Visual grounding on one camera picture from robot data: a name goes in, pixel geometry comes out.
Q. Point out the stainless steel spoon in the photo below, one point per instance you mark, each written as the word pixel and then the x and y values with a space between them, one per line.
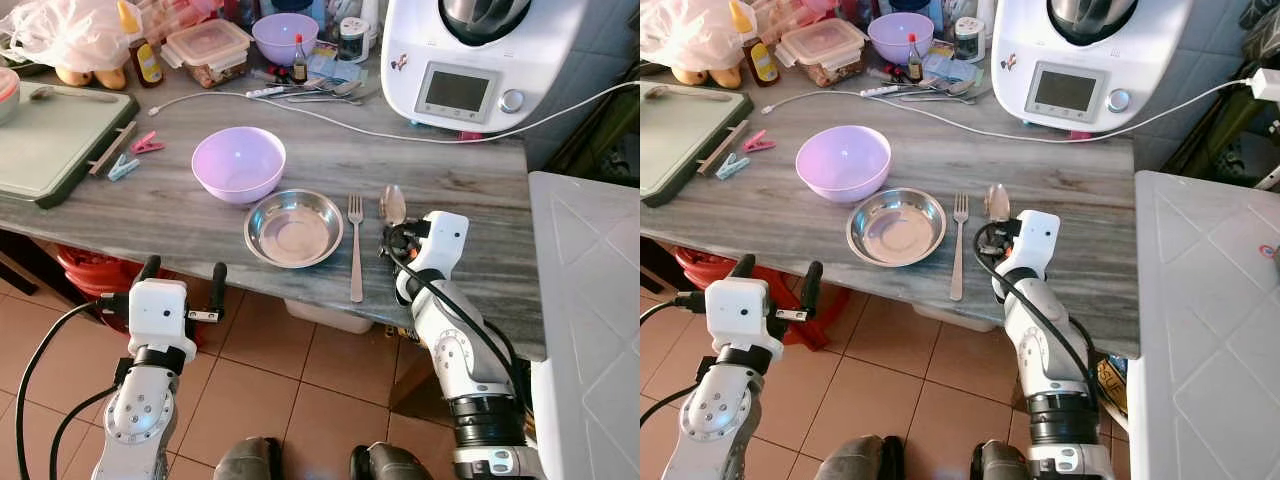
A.
pixel 998 200
pixel 393 204

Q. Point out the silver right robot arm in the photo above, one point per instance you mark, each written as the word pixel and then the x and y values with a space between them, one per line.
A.
pixel 1055 370
pixel 465 370

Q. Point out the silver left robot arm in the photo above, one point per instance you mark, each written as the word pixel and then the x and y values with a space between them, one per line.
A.
pixel 140 415
pixel 715 415

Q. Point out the stainless steel fork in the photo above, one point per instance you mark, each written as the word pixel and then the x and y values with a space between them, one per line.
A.
pixel 958 255
pixel 355 255

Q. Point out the red plastic bucket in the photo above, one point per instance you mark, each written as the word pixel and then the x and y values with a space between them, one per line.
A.
pixel 700 270
pixel 90 272

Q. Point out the white plastic box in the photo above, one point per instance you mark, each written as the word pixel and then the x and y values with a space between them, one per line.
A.
pixel 955 318
pixel 330 318

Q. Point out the round stainless steel plate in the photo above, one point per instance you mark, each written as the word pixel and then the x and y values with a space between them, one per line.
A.
pixel 294 230
pixel 897 228

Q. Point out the light blue clothespin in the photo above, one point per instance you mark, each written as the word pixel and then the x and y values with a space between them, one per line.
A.
pixel 732 166
pixel 124 167

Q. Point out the large purple plastic bowl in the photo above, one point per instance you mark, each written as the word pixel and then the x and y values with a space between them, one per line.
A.
pixel 238 170
pixel 842 170

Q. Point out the wooden clothespin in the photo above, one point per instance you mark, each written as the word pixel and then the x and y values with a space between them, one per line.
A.
pixel 112 148
pixel 722 147

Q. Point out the pink clothespin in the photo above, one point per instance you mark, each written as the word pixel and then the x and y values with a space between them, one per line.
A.
pixel 147 145
pixel 757 142

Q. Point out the green cutting board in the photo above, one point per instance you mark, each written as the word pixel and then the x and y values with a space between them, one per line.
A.
pixel 685 140
pixel 55 140

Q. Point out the grey left robot foot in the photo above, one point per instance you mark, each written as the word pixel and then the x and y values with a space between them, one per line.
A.
pixel 860 460
pixel 250 462

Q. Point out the grey robot foot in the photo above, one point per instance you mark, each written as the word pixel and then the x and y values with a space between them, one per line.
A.
pixel 860 460
pixel 250 462
pixel 1005 463
pixel 390 465

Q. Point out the white appliance with embossed top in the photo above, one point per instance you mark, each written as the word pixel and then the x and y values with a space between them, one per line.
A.
pixel 590 330
pixel 1205 330

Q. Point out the blue paper packet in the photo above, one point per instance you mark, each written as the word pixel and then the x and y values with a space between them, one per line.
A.
pixel 950 68
pixel 338 70

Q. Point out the yellow potatoes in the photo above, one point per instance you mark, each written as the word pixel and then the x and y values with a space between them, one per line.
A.
pixel 90 77
pixel 705 76

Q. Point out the small dark sauce bottle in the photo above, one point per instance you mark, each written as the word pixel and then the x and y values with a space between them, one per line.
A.
pixel 914 60
pixel 299 62

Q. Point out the yellow capped squeeze bottle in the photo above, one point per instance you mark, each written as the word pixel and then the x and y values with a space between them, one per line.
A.
pixel 762 62
pixel 147 62

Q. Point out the white kitchen cooking machine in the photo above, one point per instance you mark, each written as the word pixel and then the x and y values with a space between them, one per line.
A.
pixel 540 70
pixel 1150 70

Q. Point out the grey right robot foot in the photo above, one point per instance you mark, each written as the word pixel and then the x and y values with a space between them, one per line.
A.
pixel 1005 463
pixel 390 465

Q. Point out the small purple plastic bowl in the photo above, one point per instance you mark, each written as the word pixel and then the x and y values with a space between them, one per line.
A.
pixel 285 38
pixel 900 38

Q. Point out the clear lidded food container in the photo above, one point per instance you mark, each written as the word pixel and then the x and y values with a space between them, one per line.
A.
pixel 207 50
pixel 822 50

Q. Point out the red rimmed bowl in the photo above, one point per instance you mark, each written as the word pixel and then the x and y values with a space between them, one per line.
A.
pixel 7 95

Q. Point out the translucent pink plastic bag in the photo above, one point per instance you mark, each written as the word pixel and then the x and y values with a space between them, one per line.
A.
pixel 65 32
pixel 690 32

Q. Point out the white charger plug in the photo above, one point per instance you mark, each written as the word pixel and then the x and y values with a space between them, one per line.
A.
pixel 1265 84

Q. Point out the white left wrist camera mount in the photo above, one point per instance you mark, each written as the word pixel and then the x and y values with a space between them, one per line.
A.
pixel 740 312
pixel 160 312

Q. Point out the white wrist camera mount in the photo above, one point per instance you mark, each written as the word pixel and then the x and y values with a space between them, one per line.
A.
pixel 740 312
pixel 445 240
pixel 1038 240
pixel 160 312

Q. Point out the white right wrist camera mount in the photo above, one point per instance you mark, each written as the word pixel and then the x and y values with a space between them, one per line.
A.
pixel 1038 240
pixel 445 240

